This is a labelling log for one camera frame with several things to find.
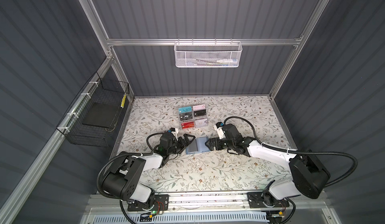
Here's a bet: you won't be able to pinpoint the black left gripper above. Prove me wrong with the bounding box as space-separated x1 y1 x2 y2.
166 134 194 156

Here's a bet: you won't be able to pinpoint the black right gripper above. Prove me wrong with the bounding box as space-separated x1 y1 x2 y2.
205 136 234 150

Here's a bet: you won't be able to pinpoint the blue leather card wallet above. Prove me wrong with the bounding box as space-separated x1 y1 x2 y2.
185 137 210 155

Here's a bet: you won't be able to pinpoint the clear acrylic card display stand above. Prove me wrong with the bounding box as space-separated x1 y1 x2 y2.
178 105 208 125

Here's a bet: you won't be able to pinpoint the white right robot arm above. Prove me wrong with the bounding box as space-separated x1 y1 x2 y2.
205 123 330 206

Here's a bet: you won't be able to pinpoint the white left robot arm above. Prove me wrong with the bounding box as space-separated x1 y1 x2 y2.
96 128 196 206

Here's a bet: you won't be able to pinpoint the red VIP card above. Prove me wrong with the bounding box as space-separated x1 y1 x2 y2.
181 121 195 129

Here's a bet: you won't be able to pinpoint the white diamond VIP card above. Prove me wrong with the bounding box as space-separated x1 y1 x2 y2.
195 118 209 128

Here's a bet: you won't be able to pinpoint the black silver VIP card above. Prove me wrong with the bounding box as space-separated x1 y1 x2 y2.
179 112 193 121

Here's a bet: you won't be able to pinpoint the black gold-line VIP card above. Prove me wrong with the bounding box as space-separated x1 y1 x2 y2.
194 109 207 117

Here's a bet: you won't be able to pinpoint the teal VIP card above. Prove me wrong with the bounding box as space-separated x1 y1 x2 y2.
178 106 193 114

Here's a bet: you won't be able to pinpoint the pink VIP card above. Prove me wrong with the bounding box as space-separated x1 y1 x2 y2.
192 104 206 111

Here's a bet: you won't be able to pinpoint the yellow marker pen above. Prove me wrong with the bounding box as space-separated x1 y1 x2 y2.
120 94 127 109

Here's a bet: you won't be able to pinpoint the pens in white basket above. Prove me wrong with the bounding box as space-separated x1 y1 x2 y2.
195 58 239 67

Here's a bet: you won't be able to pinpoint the black pad in basket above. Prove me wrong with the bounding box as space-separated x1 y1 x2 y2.
82 103 120 128

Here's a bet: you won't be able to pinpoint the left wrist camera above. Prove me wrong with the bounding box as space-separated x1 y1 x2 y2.
169 128 179 139

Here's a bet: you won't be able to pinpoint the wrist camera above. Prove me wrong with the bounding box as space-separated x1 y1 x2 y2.
214 122 225 139
169 128 179 139

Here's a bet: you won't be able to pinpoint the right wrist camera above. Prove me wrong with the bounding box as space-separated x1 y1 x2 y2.
214 122 225 139

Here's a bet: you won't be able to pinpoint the black corrugated left cable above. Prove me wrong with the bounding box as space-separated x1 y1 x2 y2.
96 132 166 200

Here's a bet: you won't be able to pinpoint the black corrugated cable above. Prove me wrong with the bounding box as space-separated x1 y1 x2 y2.
224 116 359 188
96 132 166 200

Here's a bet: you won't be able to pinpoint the black corrugated right cable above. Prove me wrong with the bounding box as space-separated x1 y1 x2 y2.
224 116 359 188

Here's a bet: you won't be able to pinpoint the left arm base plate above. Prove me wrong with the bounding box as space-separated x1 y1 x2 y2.
127 194 169 212

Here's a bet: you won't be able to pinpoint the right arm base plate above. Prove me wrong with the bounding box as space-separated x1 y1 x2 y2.
247 191 290 209

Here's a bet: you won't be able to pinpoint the white wire mesh basket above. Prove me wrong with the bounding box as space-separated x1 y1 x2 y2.
173 41 243 68

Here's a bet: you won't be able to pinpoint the black wire wall basket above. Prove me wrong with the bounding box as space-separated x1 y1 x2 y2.
57 75 130 147

